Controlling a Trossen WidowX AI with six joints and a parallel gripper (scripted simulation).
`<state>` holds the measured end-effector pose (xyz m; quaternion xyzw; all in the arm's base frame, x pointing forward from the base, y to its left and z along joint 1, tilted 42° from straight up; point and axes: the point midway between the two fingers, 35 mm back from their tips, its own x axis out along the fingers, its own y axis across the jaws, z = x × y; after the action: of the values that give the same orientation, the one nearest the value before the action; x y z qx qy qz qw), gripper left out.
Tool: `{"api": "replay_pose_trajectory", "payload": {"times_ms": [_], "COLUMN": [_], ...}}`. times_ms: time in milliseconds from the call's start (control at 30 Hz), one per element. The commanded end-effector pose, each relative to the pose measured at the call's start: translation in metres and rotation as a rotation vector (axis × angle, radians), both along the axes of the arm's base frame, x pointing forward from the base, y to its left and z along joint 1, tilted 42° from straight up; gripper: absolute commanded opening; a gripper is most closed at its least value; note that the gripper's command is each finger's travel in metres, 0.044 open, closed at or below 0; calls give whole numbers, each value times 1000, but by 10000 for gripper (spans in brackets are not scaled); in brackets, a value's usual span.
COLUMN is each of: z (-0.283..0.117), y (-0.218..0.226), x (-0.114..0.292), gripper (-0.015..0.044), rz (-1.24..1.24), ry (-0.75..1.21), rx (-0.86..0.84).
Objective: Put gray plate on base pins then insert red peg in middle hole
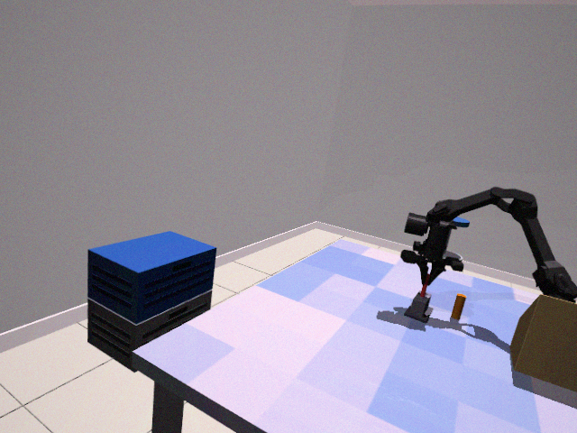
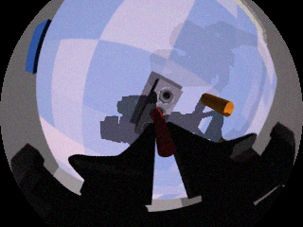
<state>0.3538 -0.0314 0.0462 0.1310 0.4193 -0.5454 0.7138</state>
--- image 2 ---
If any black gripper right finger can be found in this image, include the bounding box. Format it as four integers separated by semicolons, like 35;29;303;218
167;122;257;199

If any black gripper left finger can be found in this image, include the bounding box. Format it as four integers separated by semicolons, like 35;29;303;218
68;124;155;205

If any orange cylindrical peg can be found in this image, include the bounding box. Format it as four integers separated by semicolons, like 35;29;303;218
201;94;234;117

